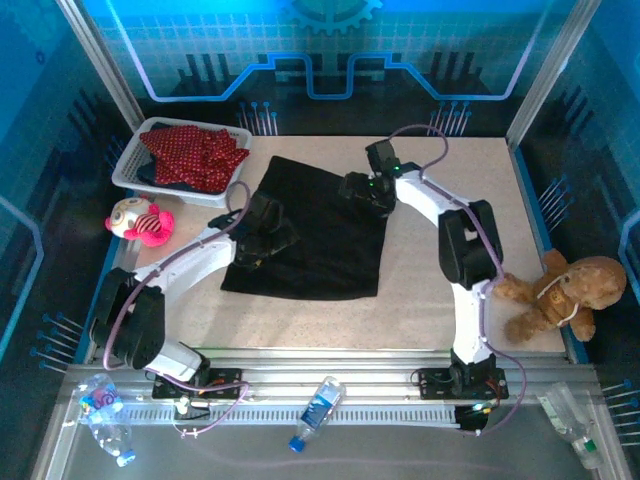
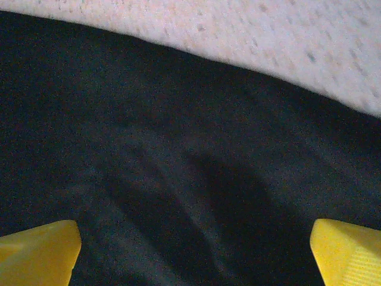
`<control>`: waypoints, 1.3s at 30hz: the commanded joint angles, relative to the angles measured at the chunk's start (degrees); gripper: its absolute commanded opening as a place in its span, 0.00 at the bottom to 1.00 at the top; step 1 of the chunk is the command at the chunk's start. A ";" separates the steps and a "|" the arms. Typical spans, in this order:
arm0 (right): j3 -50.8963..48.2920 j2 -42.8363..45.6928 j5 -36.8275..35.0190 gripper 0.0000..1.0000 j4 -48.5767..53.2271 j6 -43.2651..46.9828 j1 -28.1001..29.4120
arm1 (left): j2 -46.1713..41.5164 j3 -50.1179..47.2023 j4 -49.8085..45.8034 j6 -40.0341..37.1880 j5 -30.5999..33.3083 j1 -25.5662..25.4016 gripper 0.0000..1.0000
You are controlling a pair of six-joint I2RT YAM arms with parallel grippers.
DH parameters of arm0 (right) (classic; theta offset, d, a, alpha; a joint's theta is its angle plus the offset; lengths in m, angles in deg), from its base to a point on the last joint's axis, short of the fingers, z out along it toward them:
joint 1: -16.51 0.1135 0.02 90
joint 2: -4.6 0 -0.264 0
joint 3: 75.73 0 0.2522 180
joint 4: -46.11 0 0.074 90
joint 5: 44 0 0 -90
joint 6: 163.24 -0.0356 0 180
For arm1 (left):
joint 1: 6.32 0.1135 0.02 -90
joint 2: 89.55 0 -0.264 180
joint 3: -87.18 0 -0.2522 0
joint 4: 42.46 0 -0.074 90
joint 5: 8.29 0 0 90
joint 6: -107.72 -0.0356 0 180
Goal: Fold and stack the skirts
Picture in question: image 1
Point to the clear bottle with blue cap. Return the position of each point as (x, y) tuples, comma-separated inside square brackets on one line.
[(317, 407)]

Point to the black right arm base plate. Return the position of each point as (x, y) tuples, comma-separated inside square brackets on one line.
[(430, 382)]

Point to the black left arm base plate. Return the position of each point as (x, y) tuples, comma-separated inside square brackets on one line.
[(225, 376)]

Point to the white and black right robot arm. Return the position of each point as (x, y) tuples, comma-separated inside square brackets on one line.
[(425, 197)]

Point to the aluminium frame post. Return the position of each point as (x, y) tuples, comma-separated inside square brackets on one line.
[(550, 75), (100, 65)]

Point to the white plastic mesh basket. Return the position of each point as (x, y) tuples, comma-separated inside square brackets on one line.
[(127, 167)]

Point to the aluminium rail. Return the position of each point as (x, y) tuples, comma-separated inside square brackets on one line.
[(325, 365)]

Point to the clear bottle with colourful label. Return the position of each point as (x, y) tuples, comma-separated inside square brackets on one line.
[(105, 415)]

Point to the clear bottle with green cap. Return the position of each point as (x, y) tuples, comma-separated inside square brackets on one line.
[(570, 420)]

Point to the dark blue jeans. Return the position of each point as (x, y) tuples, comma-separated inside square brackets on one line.
[(147, 174)]

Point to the pink striped plush toy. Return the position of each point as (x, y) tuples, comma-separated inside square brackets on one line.
[(145, 225)]

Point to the brown teddy bear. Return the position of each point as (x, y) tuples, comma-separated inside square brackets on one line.
[(555, 300)]

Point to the black skirt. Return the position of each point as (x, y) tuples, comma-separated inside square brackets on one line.
[(325, 250)]

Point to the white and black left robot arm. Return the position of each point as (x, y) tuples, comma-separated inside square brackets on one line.
[(190, 257)]

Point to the small black electronics box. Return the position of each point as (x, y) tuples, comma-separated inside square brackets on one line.
[(467, 422)]

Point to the red white-dotted skirt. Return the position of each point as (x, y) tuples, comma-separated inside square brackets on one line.
[(195, 155)]

